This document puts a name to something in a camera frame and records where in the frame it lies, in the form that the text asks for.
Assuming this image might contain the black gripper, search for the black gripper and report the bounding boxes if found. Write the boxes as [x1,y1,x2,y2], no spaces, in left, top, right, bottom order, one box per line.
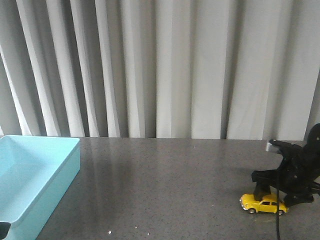
[251,123,320,207]
[0,222,11,238]

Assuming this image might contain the yellow toy beetle car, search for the yellow toy beetle car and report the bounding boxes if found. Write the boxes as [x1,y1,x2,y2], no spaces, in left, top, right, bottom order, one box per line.
[239,193,277,214]

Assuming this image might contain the light blue open box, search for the light blue open box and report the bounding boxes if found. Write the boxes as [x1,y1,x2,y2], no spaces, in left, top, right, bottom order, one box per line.
[0,135,81,240]

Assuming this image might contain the grey pleated curtain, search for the grey pleated curtain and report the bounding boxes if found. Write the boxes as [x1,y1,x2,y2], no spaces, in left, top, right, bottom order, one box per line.
[0,0,320,141]

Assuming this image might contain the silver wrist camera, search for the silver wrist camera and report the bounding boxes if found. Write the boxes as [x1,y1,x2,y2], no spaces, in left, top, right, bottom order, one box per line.
[265,139,283,154]

